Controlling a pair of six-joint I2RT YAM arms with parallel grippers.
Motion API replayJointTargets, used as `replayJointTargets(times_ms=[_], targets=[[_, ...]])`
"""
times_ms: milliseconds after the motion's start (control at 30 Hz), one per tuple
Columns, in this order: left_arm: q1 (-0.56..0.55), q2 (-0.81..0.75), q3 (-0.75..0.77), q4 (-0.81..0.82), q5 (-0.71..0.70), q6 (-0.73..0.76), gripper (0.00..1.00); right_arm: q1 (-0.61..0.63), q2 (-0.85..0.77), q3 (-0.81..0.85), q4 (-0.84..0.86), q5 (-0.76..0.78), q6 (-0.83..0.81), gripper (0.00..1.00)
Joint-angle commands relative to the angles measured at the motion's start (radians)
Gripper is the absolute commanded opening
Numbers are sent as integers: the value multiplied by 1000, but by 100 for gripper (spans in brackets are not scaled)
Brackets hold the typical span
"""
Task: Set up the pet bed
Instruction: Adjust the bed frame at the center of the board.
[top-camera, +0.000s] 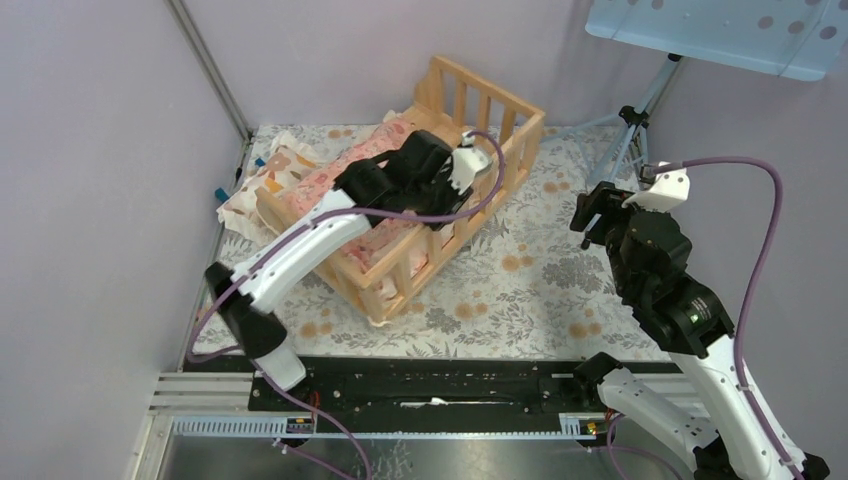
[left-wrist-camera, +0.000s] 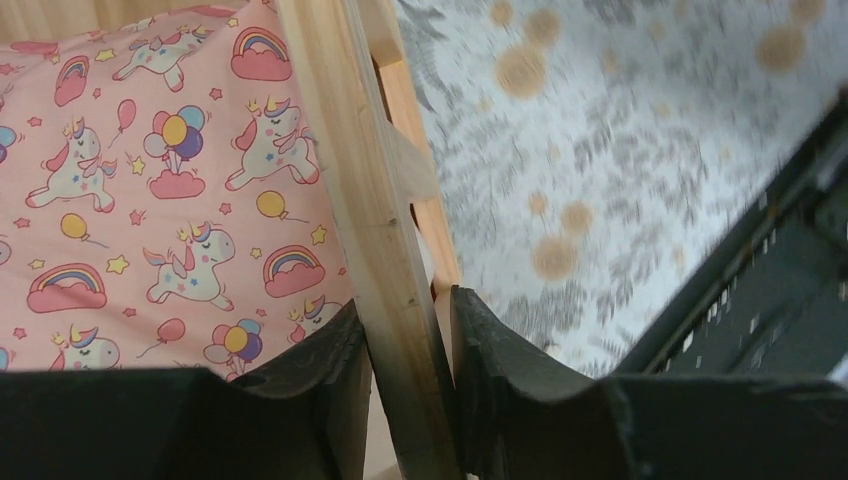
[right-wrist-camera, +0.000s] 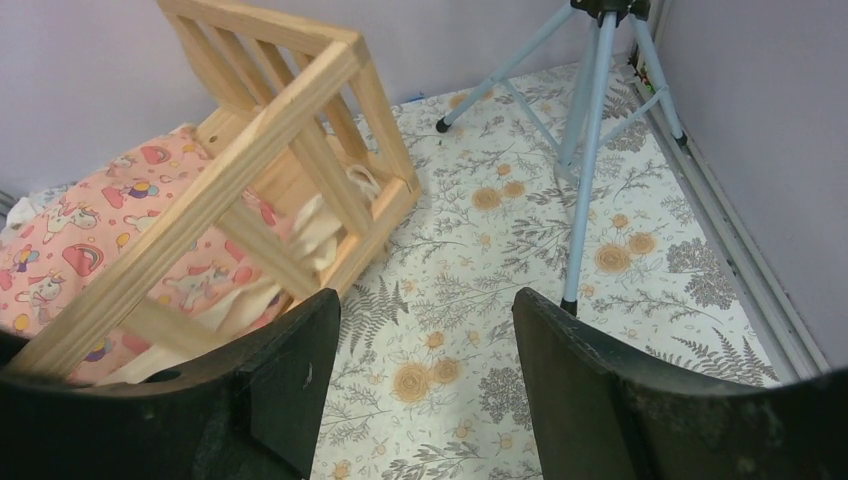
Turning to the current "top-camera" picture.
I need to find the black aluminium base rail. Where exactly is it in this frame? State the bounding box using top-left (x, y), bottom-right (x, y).
top-left (145, 352), bottom-right (744, 439)

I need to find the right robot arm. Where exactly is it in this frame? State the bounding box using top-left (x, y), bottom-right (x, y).
top-left (570, 167), bottom-right (830, 479)

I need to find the wooden pet bed frame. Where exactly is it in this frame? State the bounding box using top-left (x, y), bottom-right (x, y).
top-left (242, 56), bottom-right (544, 326)

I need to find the black tripod stand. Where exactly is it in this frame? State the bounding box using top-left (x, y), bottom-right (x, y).
top-left (587, 53), bottom-right (684, 185)

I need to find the blue toy item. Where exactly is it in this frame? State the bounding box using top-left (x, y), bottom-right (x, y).
top-left (215, 157), bottom-right (270, 214)

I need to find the grey diagonal pole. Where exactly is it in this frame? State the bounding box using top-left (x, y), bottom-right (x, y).
top-left (164, 0), bottom-right (253, 143)

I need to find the pink patterned bed cushion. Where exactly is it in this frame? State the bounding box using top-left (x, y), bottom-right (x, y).
top-left (264, 116), bottom-right (423, 278)

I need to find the floral table mat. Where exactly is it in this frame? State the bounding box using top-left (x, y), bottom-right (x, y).
top-left (193, 123), bottom-right (691, 363)

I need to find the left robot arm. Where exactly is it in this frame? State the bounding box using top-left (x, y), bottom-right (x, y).
top-left (202, 130), bottom-right (506, 411)

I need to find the floral small pillow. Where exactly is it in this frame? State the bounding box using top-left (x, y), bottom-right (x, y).
top-left (216, 147), bottom-right (300, 245)

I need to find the light blue perforated panel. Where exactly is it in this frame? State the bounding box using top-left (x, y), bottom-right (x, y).
top-left (585, 0), bottom-right (847, 82)

